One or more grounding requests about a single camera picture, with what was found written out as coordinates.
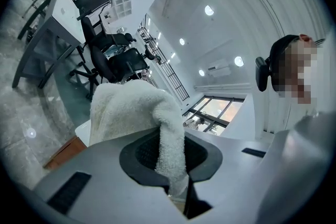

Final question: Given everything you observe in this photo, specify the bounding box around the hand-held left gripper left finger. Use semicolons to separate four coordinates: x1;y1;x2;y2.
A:
33;128;189;224

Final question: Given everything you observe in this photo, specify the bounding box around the black mezzanine railing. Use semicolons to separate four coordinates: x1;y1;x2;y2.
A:
136;14;190;101

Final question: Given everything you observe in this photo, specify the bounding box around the black office chair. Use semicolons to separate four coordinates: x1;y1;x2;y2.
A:
75;7;138;54
69;44;151;102

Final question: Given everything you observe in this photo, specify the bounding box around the white air conditioner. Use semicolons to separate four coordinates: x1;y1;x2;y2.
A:
207;58;232;78

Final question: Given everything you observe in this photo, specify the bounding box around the person's head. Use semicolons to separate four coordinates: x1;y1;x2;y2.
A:
269;33;319;106

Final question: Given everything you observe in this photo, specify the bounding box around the grey table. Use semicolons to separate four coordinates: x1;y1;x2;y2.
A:
12;0;88;90

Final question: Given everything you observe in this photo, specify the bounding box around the black head-worn camera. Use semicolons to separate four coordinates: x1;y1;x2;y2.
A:
255;56;276;93

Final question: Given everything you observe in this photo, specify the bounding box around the white fluffy cloth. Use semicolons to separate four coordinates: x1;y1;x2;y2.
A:
88;80;190;198

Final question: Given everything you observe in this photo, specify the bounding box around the wooden cabinet door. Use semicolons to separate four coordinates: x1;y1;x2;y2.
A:
43;135;88;170

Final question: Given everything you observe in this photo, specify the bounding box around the large dark framed window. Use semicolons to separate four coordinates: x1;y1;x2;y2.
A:
182;95;245;137

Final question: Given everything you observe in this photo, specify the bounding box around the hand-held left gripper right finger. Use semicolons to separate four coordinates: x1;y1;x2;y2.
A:
184;130;274;224

